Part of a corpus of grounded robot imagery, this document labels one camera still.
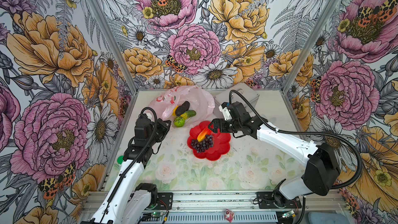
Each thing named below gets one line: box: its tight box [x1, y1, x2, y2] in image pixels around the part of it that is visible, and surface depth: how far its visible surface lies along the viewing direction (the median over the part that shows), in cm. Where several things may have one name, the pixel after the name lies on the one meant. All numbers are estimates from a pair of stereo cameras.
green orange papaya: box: [180, 109, 197, 120], surface depth 107 cm
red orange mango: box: [196, 126, 212, 143], surface depth 95 cm
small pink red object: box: [223, 208, 235, 223], surface depth 69 cm
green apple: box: [173, 116, 186, 128], surface depth 99 cm
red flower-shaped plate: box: [186, 120, 232, 161], surface depth 94 cm
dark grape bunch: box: [191, 134, 213, 153], surface depth 90 cm
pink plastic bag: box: [148, 85, 216, 129], surface depth 91 cm
